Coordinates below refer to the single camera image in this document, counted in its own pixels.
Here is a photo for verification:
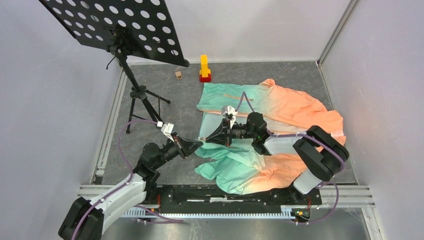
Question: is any white toothed cable duct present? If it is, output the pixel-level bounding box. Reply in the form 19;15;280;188
122;207;295;220

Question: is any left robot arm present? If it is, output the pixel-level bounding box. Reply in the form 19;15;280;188
58;132;203;240

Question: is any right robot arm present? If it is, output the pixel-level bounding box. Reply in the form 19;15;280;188
205;111;350;204

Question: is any small wooden cube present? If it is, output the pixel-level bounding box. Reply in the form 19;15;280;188
175;71;183;80

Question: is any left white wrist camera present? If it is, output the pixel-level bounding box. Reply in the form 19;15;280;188
156;121;174;142

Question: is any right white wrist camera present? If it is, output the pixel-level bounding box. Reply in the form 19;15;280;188
221;105;238;125

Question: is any red cylinder block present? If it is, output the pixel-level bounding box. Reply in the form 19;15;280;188
199;73;212;83

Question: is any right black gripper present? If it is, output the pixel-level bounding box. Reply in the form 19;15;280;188
205;118;256;148

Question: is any black perforated music stand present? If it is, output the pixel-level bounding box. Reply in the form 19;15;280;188
40;0;190;122

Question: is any yellow block tower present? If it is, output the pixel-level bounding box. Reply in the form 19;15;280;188
199;54;211;78

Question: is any green and orange jacket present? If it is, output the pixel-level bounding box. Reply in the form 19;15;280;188
195;78;346;195

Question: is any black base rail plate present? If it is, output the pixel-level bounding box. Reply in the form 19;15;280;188
142;184;323;214

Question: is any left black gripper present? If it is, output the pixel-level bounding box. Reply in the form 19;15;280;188
153;131;203;169

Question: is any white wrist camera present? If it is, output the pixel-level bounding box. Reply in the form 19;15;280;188
156;121;174;142
221;105;238;125

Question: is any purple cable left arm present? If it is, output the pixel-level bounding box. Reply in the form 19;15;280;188
70;119;185;240

